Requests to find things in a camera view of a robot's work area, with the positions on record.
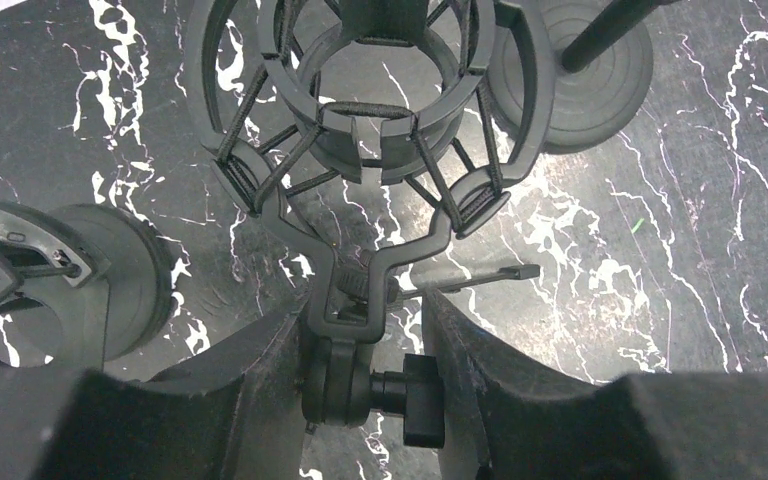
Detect tripod shock mount stand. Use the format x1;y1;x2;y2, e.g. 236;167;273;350
184;1;554;449

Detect round base shock mount stand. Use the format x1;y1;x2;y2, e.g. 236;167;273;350
0;200;174;367

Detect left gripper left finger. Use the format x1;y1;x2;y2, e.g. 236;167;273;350
0;299;307;479

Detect round base clip stand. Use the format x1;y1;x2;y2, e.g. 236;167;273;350
489;0;683;156

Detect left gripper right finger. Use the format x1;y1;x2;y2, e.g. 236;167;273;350
422;291;768;479

